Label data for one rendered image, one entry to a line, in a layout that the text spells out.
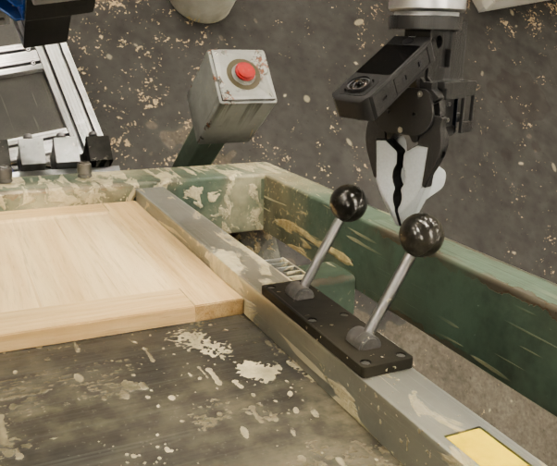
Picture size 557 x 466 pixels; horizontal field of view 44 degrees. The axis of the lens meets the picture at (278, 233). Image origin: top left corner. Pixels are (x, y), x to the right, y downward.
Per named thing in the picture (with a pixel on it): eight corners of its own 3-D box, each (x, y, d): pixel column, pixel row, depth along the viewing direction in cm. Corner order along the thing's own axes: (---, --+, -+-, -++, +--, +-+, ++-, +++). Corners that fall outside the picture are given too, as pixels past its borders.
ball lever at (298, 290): (300, 303, 71) (361, 190, 71) (316, 317, 68) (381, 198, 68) (271, 291, 70) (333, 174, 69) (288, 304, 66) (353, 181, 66)
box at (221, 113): (237, 95, 151) (265, 47, 135) (249, 144, 147) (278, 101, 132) (184, 96, 146) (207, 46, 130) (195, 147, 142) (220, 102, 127)
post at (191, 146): (155, 229, 213) (227, 107, 149) (159, 248, 212) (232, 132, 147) (137, 231, 211) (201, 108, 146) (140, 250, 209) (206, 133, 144)
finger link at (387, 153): (426, 218, 76) (433, 135, 73) (394, 227, 72) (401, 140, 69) (402, 213, 78) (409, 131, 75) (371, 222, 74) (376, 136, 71)
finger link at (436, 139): (444, 188, 68) (452, 99, 66) (436, 190, 67) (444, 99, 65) (405, 180, 72) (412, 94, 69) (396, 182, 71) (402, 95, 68)
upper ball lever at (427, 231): (361, 351, 61) (433, 218, 61) (385, 370, 58) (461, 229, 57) (329, 337, 59) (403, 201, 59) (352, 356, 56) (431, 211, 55)
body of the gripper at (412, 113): (474, 138, 72) (486, 18, 69) (428, 146, 66) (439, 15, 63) (412, 129, 77) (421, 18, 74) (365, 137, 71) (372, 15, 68)
